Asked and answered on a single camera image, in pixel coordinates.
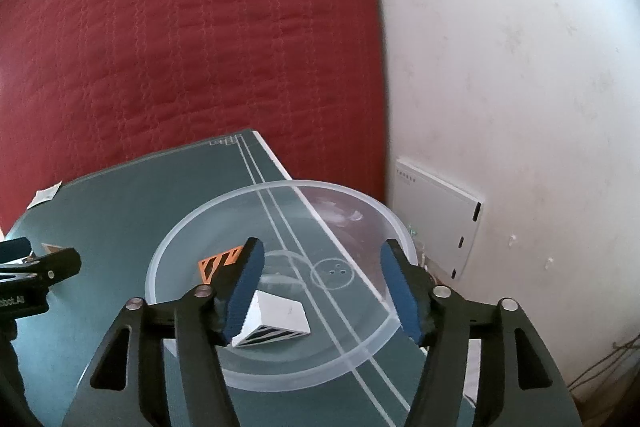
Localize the thin wall cables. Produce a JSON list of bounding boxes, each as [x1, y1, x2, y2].
[[569, 338, 640, 404]]

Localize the clear plastic bowl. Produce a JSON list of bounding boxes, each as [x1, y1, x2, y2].
[[144, 179, 420, 392]]

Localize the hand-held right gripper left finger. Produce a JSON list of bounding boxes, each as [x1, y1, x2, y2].
[[62, 237, 266, 427]]

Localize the green table mat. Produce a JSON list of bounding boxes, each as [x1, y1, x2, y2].
[[0, 130, 477, 427]]

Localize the white black-striped box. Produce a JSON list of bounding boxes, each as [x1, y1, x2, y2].
[[231, 291, 312, 349]]

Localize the red quilted blanket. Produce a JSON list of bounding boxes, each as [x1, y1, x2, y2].
[[0, 0, 390, 239]]

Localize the orange black-striped block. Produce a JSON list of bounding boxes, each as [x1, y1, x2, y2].
[[198, 246, 245, 284]]

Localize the white wall panel box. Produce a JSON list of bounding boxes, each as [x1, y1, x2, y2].
[[392, 157, 485, 281]]

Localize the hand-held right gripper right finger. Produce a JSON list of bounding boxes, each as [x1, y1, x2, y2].
[[380, 238, 583, 427]]

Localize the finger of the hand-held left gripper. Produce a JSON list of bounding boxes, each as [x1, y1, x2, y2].
[[0, 237, 34, 262], [0, 248, 82, 296]]

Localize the white paper packet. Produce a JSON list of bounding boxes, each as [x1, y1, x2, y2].
[[28, 180, 62, 208]]

